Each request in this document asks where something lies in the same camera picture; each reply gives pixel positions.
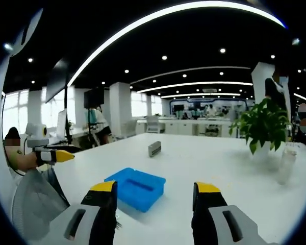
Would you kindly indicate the white table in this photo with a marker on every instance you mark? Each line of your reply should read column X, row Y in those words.
column 193, row 163

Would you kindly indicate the grey metal block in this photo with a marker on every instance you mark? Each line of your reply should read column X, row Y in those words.
column 154, row 148

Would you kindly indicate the person's left forearm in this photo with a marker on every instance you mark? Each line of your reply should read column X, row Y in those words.
column 23, row 160

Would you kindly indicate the blue plastic container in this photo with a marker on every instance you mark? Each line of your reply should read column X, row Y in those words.
column 139, row 187

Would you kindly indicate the white office chair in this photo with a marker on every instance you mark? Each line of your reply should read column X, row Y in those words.
column 153, row 124

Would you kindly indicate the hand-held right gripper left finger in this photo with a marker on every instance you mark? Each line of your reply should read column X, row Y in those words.
column 102, row 204

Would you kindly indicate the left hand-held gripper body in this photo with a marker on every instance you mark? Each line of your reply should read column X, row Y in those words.
column 37, row 135

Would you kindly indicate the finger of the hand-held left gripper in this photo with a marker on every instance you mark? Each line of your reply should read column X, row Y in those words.
column 56, row 156

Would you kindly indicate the long white office desk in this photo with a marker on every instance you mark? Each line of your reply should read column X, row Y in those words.
column 183, row 126

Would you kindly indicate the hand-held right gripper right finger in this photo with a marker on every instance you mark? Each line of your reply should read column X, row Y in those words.
column 209, row 206

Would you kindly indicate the person's body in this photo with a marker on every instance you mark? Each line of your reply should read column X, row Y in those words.
column 35, row 199

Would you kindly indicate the green potted plant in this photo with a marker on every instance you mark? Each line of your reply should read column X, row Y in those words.
column 264, row 125

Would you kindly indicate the black monitor on stand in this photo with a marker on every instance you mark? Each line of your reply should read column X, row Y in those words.
column 93, row 97

